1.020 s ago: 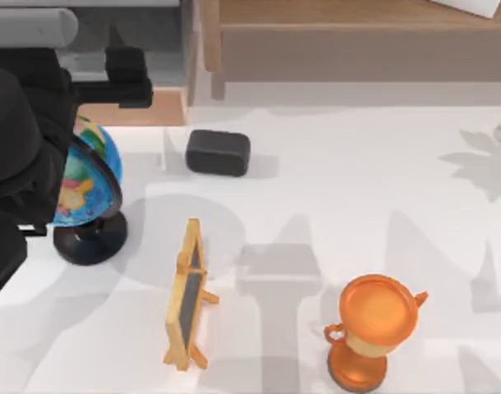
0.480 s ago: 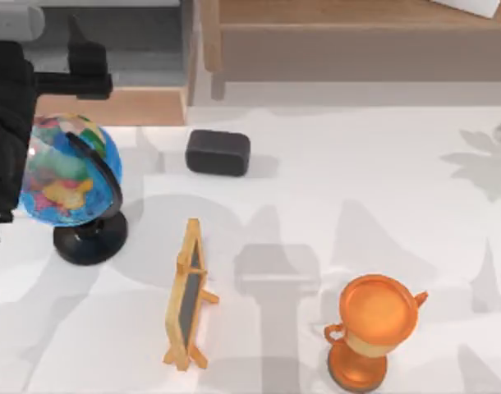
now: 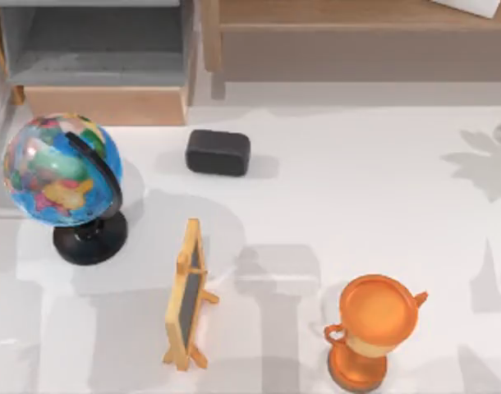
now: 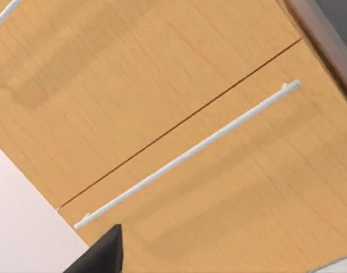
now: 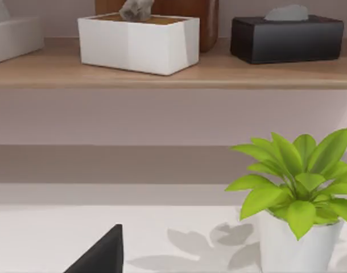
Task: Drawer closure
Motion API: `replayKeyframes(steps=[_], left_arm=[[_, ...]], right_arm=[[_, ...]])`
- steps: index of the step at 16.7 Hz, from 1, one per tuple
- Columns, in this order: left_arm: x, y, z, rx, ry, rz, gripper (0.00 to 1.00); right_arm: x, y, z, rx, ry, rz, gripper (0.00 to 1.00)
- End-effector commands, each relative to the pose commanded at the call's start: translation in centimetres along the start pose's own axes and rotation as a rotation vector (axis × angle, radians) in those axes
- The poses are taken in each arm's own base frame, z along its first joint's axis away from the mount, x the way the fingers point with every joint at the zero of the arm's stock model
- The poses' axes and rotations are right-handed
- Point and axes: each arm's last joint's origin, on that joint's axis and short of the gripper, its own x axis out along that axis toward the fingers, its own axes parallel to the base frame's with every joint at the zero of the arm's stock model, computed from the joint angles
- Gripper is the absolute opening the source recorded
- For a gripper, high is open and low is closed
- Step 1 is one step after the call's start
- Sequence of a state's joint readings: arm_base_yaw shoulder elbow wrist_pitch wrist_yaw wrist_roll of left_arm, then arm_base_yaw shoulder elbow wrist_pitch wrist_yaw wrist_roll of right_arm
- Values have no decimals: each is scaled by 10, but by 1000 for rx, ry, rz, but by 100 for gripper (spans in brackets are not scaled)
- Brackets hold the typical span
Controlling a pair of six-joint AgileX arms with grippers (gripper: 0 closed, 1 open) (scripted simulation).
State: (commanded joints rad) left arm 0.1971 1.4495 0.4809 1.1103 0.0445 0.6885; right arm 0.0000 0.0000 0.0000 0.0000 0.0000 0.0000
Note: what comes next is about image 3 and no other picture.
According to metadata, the colourful globe on black stand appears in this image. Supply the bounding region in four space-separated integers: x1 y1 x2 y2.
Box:
2 113 129 266

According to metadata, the pale wooden drawer front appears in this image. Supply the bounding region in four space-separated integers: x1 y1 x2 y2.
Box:
23 85 189 126

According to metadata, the orange trophy cup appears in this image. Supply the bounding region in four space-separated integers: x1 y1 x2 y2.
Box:
323 273 429 390

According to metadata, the black rounded box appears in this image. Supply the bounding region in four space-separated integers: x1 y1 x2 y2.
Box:
185 129 252 177

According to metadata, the white sheet of paper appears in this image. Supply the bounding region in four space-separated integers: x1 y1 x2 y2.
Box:
430 0 501 20

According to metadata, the wooden framed blackboard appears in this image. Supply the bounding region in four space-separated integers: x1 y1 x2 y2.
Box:
162 218 220 362

